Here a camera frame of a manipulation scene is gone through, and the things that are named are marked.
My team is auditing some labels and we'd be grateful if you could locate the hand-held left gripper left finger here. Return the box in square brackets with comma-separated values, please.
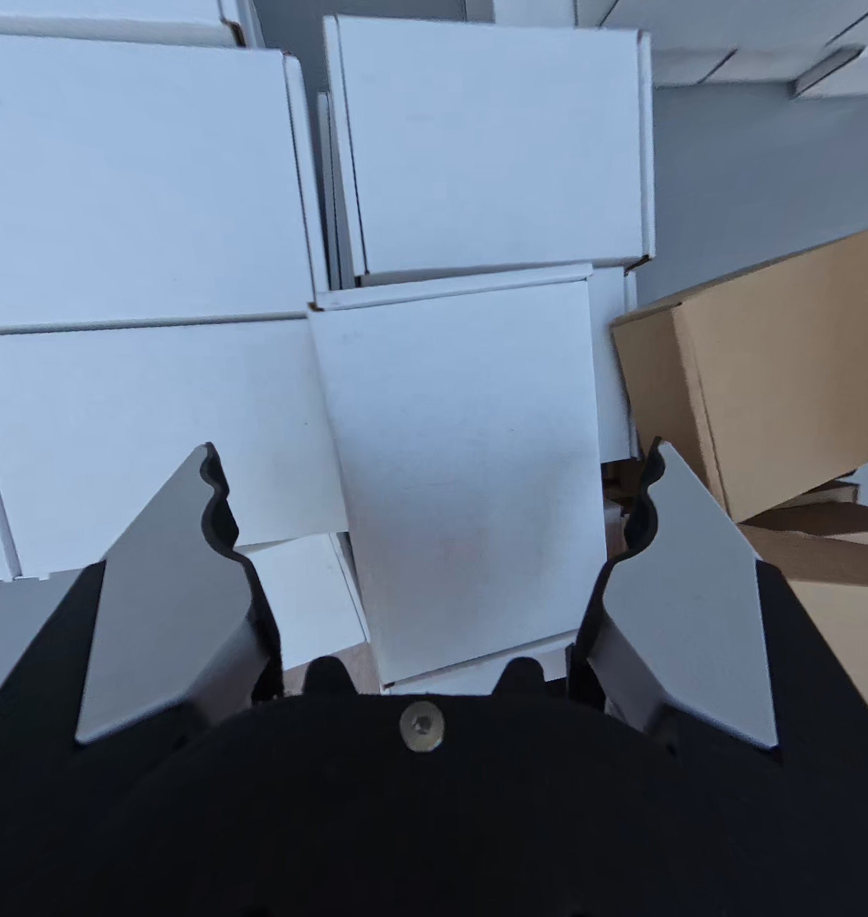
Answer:
[74, 442, 286, 746]

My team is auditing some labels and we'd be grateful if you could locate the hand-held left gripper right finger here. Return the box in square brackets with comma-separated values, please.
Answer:
[567, 437, 779, 749]

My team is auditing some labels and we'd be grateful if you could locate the white cardboard box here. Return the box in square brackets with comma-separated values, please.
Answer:
[307, 263, 610, 694]

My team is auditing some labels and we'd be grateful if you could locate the pile of white boxes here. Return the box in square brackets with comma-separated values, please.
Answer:
[0, 0, 868, 689]

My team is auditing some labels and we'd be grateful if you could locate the brown cardboard box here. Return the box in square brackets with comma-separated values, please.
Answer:
[611, 222, 868, 524]
[738, 501, 868, 742]

